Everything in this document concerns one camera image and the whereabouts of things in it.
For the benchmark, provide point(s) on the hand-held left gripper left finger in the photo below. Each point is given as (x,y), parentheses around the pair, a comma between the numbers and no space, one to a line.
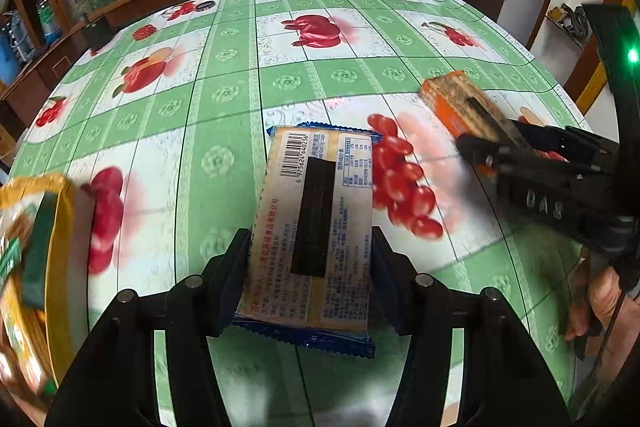
(234,267)

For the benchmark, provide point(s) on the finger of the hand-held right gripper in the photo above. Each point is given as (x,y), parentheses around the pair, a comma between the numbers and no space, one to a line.
(550,142)
(480,149)

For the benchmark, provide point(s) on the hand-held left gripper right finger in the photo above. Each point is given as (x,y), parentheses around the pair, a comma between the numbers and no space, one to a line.
(389,269)

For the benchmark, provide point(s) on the orange cracker packet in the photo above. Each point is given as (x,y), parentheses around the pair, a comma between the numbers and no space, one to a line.
(450,102)

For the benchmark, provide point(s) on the blue-edged biscuit packet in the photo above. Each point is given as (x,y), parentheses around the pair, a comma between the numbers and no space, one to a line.
(310,217)

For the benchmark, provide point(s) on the yellow rimmed tray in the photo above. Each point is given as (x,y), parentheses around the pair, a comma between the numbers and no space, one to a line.
(67,227)

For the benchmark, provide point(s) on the person's right hand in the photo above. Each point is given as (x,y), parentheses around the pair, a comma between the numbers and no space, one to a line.
(606,299)

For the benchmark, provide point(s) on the green fruit-print tablecloth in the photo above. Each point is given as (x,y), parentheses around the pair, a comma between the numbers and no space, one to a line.
(240,107)

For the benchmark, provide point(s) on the green-edged clear cracker packet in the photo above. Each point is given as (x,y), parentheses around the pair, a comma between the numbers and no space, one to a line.
(40,252)

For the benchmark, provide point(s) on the small black box device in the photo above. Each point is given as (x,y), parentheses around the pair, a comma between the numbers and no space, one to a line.
(96,32)

